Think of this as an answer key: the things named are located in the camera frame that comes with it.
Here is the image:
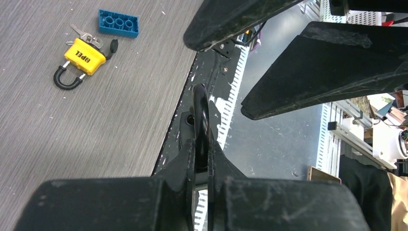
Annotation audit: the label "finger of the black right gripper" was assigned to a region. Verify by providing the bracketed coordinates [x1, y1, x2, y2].
[241, 22, 408, 120]
[183, 0, 301, 51]

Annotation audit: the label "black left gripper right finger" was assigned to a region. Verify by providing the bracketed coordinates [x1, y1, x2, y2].
[207, 141, 369, 231]

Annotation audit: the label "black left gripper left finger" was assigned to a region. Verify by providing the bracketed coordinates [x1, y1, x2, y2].
[15, 140, 195, 231]

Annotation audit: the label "silver keys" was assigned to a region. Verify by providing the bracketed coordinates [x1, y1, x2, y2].
[70, 24, 118, 60]

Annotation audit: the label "yellow padlock black shackle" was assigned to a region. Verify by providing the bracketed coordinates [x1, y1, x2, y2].
[53, 38, 107, 90]

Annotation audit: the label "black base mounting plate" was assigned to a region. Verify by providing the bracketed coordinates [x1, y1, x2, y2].
[153, 43, 249, 174]

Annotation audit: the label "blue toy brick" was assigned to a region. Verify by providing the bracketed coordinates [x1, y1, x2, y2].
[98, 9, 139, 39]

